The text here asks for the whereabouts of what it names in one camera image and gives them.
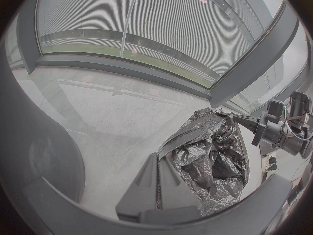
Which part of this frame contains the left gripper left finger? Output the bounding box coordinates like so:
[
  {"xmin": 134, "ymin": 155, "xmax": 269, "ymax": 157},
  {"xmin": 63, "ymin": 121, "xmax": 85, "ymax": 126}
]
[{"xmin": 115, "ymin": 153, "xmax": 157, "ymax": 221}]

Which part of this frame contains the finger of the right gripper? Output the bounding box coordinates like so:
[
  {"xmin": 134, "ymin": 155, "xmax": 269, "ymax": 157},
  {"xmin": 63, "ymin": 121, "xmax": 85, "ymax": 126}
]
[{"xmin": 232, "ymin": 114, "xmax": 260, "ymax": 134}]

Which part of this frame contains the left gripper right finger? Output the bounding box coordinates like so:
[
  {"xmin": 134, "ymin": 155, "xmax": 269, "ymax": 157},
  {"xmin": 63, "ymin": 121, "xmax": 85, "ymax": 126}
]
[{"xmin": 141, "ymin": 156, "xmax": 203, "ymax": 222}]

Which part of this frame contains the black plastic bag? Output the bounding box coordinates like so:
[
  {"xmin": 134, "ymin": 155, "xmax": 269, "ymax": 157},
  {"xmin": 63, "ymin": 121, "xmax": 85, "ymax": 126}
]
[{"xmin": 157, "ymin": 107, "xmax": 250, "ymax": 217}]

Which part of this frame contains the white perforated basket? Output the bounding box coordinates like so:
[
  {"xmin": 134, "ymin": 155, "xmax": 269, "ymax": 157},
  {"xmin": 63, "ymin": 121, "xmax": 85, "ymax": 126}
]
[{"xmin": 261, "ymin": 155, "xmax": 277, "ymax": 174}]

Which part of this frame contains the window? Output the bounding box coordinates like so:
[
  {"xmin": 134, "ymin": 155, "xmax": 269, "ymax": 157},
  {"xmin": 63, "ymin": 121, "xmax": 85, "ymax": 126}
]
[{"xmin": 5, "ymin": 0, "xmax": 313, "ymax": 114}]

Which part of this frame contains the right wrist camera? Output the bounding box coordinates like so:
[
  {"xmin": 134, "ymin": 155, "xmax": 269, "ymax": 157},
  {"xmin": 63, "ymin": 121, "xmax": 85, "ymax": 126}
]
[{"xmin": 266, "ymin": 99, "xmax": 285, "ymax": 122}]

